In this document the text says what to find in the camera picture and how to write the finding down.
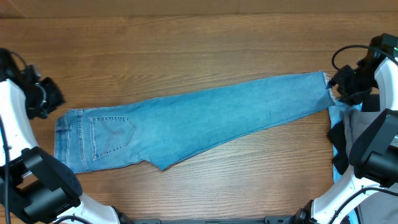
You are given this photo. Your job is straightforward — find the black garment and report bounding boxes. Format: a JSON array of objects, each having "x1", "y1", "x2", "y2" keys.
[{"x1": 327, "y1": 95, "x2": 380, "y2": 182}]

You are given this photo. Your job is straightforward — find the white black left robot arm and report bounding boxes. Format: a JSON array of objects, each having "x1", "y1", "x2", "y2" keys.
[{"x1": 1, "y1": 49, "x2": 132, "y2": 224}]

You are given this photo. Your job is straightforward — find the grey trousers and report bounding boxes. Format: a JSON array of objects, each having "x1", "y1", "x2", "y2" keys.
[{"x1": 343, "y1": 110, "x2": 397, "y2": 224}]

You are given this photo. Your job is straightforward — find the light blue denim jeans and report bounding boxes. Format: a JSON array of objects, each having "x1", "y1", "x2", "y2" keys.
[{"x1": 55, "y1": 72, "x2": 335, "y2": 173}]

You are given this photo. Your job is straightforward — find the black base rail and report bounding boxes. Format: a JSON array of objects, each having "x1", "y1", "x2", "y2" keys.
[{"x1": 131, "y1": 216, "x2": 294, "y2": 224}]

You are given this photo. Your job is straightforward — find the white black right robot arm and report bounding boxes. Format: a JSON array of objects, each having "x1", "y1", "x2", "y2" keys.
[{"x1": 264, "y1": 34, "x2": 397, "y2": 223}]

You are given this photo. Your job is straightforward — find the brown cardboard back panel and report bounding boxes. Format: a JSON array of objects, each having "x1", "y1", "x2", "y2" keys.
[{"x1": 1, "y1": 0, "x2": 397, "y2": 18}]

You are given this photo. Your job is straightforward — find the light blue shirt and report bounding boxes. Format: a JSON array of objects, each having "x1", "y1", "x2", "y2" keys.
[{"x1": 328, "y1": 101, "x2": 363, "y2": 224}]

